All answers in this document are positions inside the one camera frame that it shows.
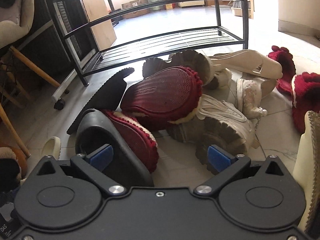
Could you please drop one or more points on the white embroidered heel shoe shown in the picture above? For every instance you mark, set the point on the white embroidered heel shoe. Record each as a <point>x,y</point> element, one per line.
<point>250,90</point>

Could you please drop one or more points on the red fuzzy slipper far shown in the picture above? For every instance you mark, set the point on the red fuzzy slipper far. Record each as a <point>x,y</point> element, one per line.
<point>283,56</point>

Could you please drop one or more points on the red fuzzy slipper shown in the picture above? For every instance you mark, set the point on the red fuzzy slipper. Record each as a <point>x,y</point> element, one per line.
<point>305,97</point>
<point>283,56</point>

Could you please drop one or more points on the black rubber slipper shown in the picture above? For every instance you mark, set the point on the black rubber slipper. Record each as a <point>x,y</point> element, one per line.
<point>118,147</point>

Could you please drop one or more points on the red knit slipper lower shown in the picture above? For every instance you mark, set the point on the red knit slipper lower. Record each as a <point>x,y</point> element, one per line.
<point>139,139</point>

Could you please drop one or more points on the red fuzzy slipper near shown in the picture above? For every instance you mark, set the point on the red fuzzy slipper near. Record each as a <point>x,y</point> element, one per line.
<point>305,97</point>

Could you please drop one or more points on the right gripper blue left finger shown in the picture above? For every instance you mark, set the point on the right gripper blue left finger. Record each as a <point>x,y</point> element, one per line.
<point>101,157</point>

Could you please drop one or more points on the red knit slipper sole up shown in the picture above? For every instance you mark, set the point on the red knit slipper sole up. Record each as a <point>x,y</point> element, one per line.
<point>169,97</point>

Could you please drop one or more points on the beige high heel sandal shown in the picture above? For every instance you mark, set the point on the beige high heel sandal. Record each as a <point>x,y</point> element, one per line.
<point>250,62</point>

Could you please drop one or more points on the grey chair wooden legs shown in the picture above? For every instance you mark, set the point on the grey chair wooden legs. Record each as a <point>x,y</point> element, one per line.
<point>10,33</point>

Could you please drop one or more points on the white chunky sneaker front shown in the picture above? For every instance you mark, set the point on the white chunky sneaker front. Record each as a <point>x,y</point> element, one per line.
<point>215,123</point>

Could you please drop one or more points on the white chunky sneaker rear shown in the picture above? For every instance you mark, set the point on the white chunky sneaker rear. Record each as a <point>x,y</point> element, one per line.
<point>212,76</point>

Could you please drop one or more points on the black slipper sole up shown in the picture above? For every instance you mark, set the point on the black slipper sole up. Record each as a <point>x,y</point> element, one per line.
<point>108,96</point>

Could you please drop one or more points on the black metal shoe rack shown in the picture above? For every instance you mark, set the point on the black metal shoe rack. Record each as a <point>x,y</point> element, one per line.
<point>157,34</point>

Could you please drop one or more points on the white chunky sneaker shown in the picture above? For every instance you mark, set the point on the white chunky sneaker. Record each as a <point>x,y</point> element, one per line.
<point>215,123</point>
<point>212,76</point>

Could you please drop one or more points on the cream rubber slipper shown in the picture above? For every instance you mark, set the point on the cream rubber slipper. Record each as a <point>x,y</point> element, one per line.
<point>52,147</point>
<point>306,173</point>

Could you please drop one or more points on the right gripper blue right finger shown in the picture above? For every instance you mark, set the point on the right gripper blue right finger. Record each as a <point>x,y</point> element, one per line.
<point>219,158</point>

